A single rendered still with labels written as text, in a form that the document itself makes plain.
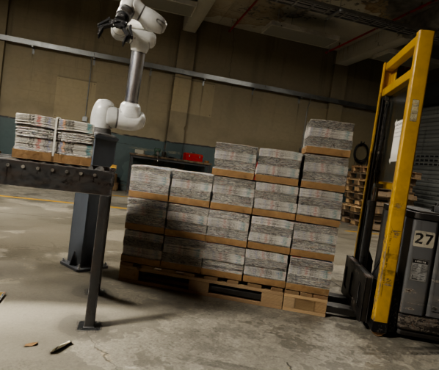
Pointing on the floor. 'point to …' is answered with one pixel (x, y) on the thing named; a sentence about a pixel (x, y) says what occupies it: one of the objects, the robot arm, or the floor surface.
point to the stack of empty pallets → (362, 193)
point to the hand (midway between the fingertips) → (111, 39)
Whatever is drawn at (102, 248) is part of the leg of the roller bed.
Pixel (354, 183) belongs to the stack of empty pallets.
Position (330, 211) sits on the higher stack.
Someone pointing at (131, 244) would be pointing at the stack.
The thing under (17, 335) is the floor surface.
